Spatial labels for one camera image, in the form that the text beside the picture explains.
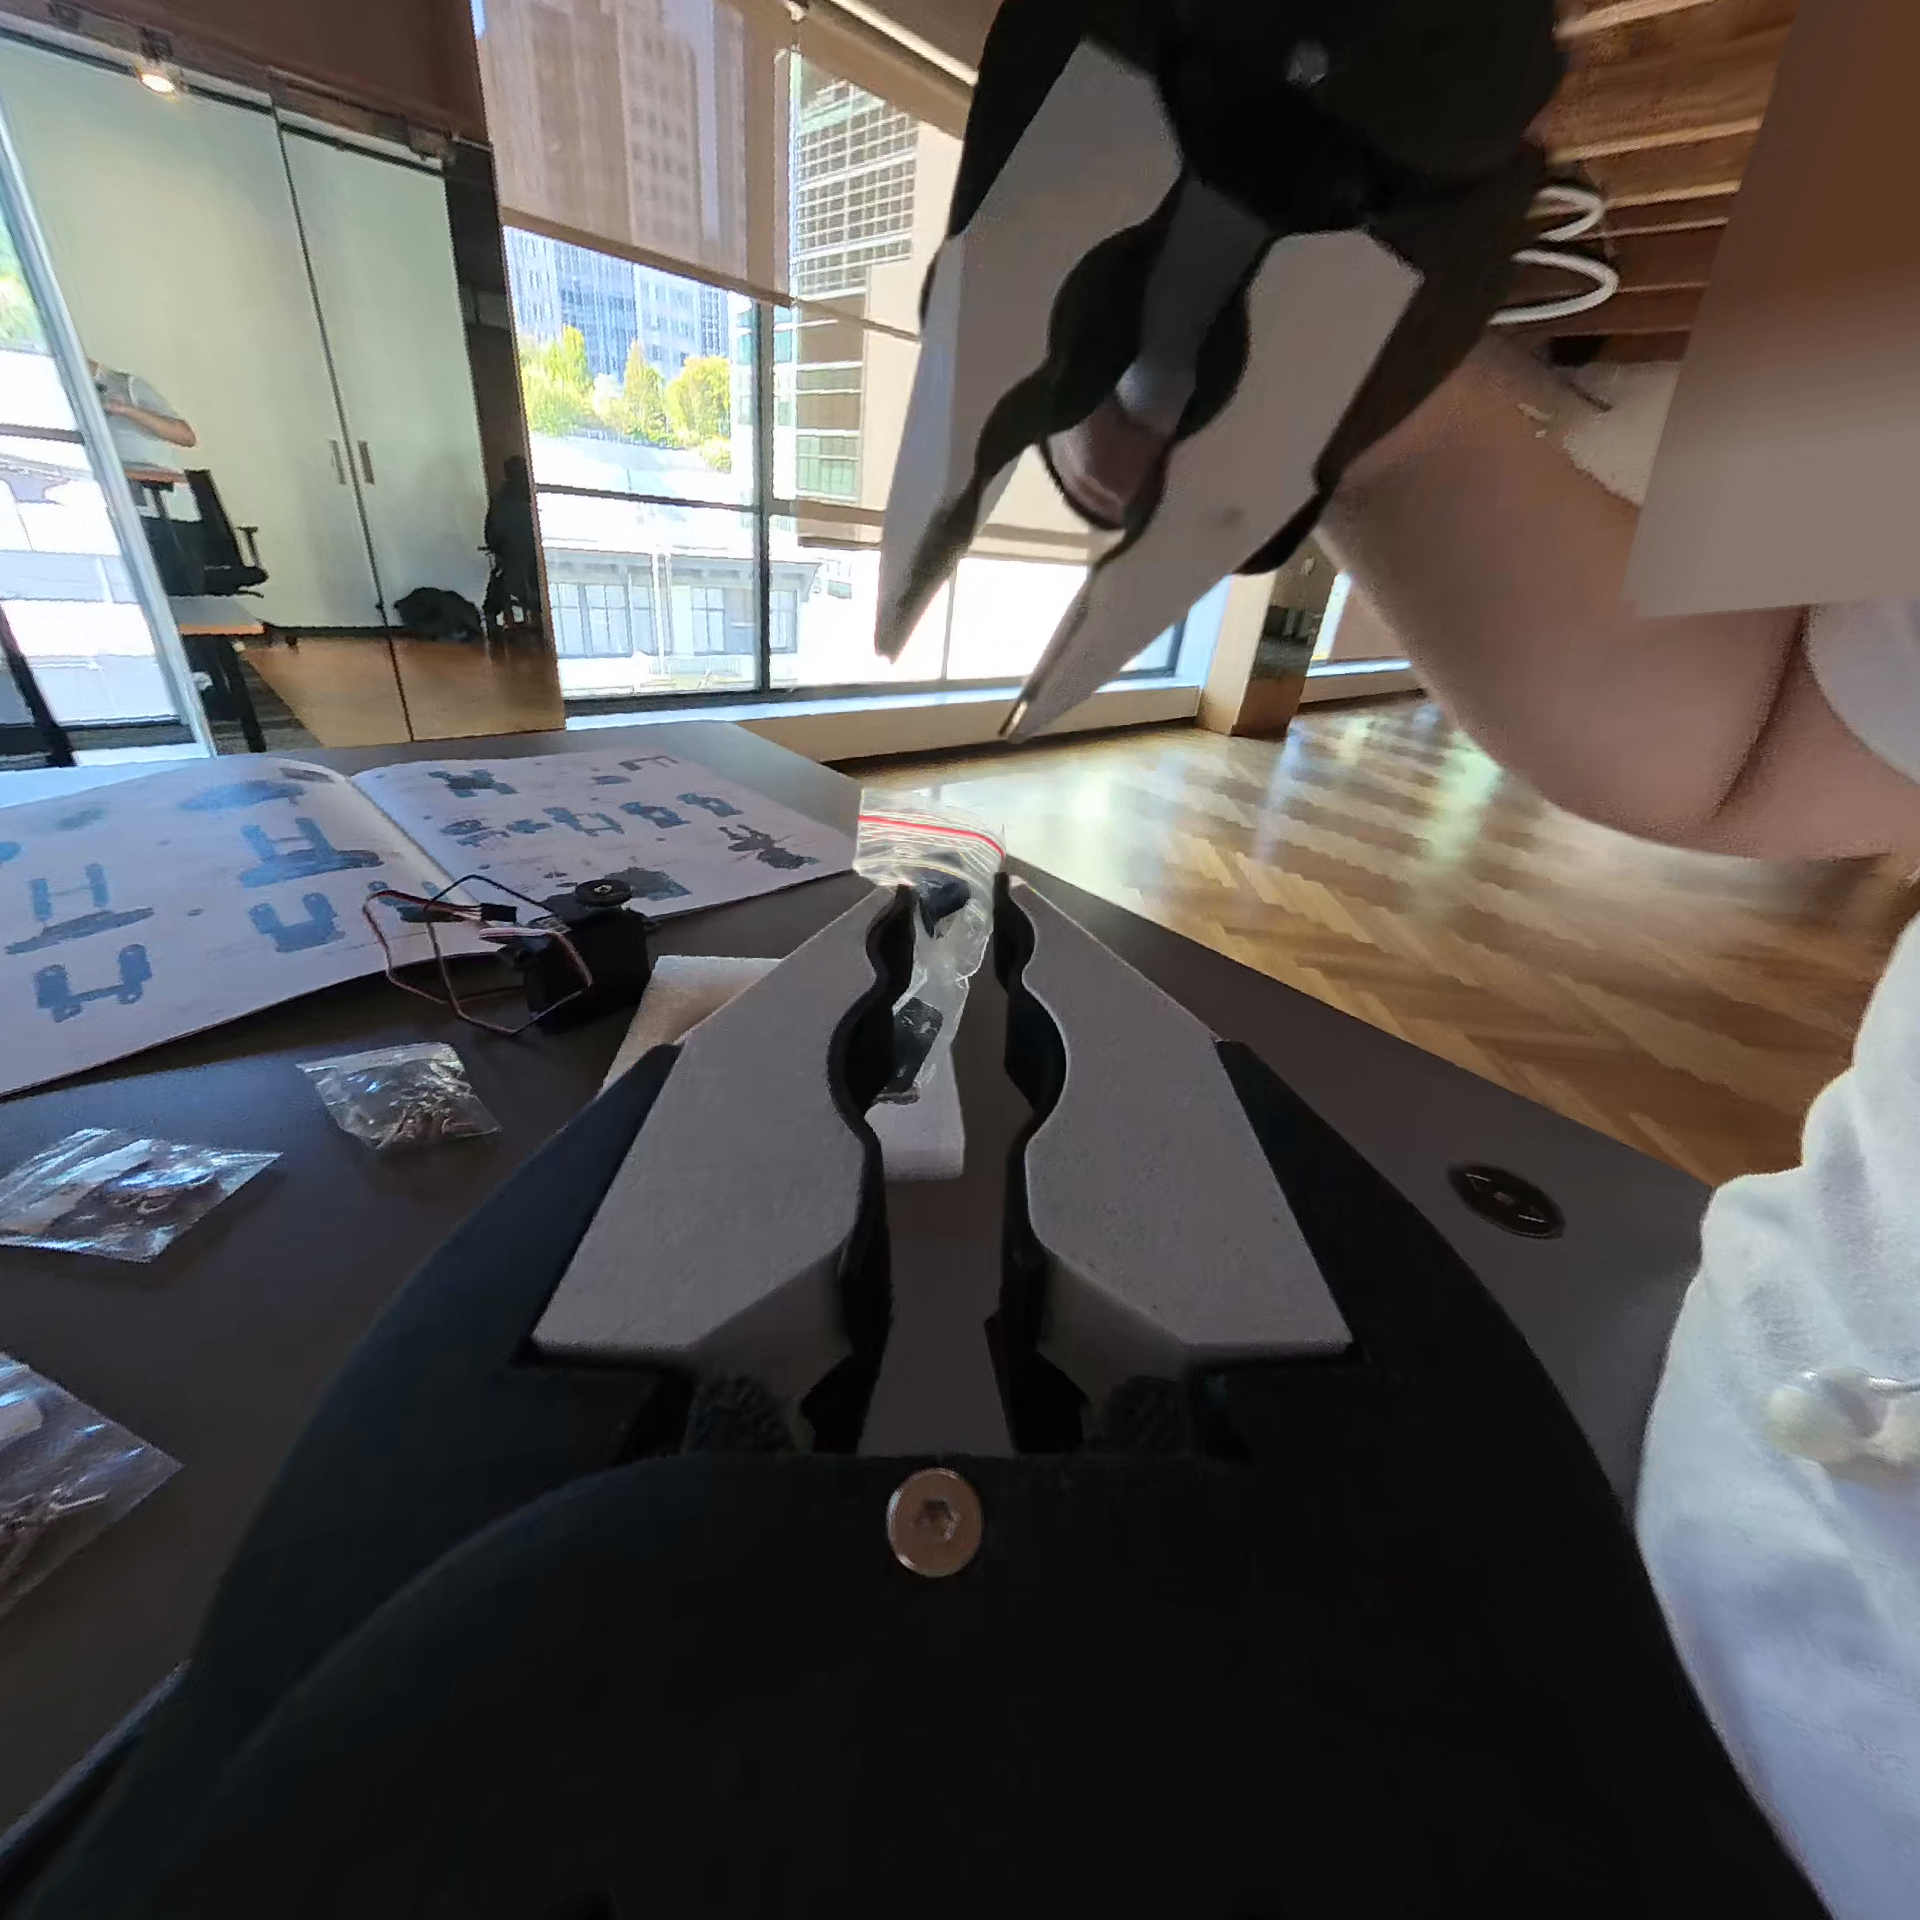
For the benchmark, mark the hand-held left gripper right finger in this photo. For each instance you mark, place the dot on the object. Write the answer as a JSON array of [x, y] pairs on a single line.
[[1171, 1201]]

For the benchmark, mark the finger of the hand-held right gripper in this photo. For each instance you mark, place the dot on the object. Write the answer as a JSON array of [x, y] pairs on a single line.
[[1277, 421], [1035, 194]]

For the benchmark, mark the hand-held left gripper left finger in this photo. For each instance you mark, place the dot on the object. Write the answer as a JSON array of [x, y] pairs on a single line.
[[720, 1201]]

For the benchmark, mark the white foam block round hole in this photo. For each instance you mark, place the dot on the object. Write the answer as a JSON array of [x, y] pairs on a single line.
[[705, 997]]

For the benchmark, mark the clear zip bag red strip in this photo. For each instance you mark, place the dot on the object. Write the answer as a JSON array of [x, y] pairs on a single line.
[[937, 862]]

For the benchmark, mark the person's right forearm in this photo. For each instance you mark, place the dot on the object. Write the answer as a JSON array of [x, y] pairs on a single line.
[[1576, 676]]

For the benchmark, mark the black round desk socket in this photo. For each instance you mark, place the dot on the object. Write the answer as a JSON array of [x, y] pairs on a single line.
[[1504, 1201]]

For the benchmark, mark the dark grey desk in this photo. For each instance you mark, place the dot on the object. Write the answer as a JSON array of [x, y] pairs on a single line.
[[224, 1320]]

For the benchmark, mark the person's right hand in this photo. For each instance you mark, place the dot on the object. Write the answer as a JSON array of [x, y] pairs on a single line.
[[1109, 457]]

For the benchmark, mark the scattered small clear parts bags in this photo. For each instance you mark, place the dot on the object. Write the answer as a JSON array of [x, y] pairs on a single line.
[[406, 1097]]

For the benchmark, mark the beige roller blind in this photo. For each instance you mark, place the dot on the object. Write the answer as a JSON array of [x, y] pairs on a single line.
[[646, 136]]

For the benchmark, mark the large glass window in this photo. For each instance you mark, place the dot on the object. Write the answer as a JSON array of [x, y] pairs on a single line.
[[661, 569]]

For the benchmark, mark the white blue instruction booklet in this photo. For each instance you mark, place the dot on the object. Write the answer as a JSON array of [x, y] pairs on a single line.
[[182, 902]]

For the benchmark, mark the dark backpack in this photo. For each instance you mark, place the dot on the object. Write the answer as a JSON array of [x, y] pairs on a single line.
[[437, 613]]

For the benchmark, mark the person's white t-shirt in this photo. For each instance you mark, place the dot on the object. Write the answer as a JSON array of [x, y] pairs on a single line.
[[1800, 1500]]

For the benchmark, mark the small wooden table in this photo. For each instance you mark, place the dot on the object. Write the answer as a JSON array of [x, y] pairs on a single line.
[[210, 618]]

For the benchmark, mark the white double-door cabinet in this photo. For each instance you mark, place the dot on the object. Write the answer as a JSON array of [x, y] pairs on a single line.
[[224, 300]]

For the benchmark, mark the black swivel chair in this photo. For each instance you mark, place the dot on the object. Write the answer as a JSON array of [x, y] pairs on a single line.
[[223, 534]]

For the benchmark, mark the wooden wall shelf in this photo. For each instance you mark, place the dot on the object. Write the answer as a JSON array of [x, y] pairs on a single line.
[[299, 44]]

